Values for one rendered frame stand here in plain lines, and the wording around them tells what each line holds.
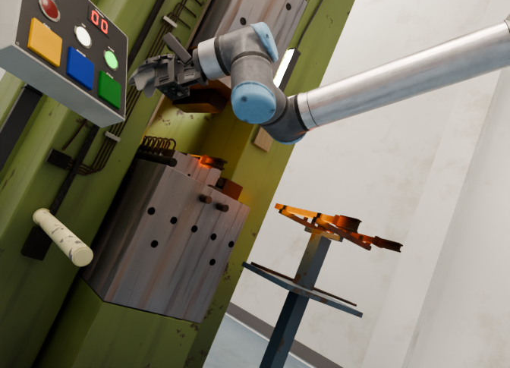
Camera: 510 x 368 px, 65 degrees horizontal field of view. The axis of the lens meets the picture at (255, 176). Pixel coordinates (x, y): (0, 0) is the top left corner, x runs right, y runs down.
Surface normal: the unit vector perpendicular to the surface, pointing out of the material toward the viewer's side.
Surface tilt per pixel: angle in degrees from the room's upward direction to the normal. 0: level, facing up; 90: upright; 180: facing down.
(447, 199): 90
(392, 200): 90
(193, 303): 90
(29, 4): 60
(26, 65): 150
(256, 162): 90
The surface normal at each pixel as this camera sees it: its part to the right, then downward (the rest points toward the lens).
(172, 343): 0.61, 0.12
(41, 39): 0.93, -0.21
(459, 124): -0.58, -0.37
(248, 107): 0.01, 0.86
